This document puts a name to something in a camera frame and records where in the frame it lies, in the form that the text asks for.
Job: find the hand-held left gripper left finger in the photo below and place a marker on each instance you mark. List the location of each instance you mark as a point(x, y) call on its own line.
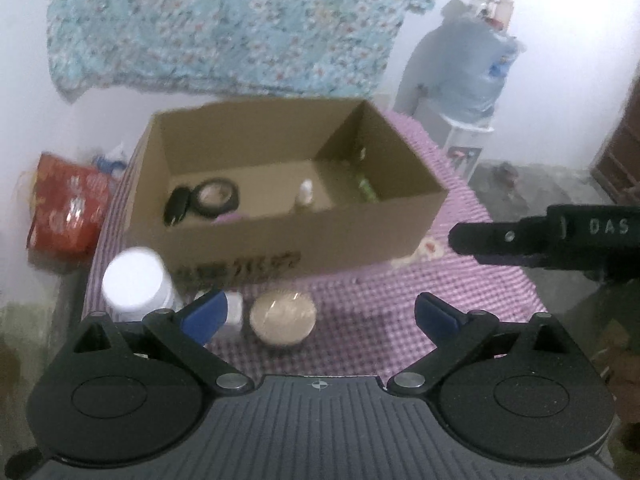
point(205, 315)

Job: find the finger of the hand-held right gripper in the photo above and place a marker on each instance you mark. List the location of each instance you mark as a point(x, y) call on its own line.
point(485, 237)
point(525, 260)

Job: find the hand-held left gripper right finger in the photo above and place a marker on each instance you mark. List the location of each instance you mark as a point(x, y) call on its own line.
point(440, 315)

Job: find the black car key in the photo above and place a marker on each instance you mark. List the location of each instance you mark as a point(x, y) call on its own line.
point(176, 205)

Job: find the black tape roll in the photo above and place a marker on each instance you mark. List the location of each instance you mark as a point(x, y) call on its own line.
point(200, 200)

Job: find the brown cardboard box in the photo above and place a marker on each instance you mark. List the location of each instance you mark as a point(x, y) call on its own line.
point(350, 240)

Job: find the small green bottle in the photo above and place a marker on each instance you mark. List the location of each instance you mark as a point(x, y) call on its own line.
point(367, 190)

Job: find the small white dropper bottle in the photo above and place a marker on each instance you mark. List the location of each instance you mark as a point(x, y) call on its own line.
point(304, 196)

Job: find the small pink and white sticker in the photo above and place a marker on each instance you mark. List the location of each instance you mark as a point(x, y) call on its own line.
point(425, 249)

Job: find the dark item on floor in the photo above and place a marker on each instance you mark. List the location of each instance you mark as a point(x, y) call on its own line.
point(505, 171)

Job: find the purple checkered tablecloth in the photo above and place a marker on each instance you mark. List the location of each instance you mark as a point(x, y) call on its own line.
point(370, 310)

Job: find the round jar with beige lid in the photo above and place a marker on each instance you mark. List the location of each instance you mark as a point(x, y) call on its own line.
point(282, 317)

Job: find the large white plastic bottle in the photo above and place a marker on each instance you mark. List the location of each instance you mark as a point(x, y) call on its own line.
point(135, 280)

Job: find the brown wooden furniture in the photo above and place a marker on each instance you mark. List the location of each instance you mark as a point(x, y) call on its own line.
point(620, 160)

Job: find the white jug stand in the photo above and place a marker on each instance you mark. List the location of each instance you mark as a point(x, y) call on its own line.
point(460, 135)

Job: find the red printed bag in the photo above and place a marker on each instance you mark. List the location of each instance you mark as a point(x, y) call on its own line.
point(70, 205)

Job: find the blue and white packet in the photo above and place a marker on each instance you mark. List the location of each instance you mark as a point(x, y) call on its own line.
point(111, 162)

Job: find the small boxes on jug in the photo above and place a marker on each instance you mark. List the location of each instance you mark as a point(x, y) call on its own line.
point(492, 10)

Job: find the blue floral cloth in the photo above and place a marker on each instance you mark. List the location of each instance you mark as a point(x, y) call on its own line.
point(225, 20)

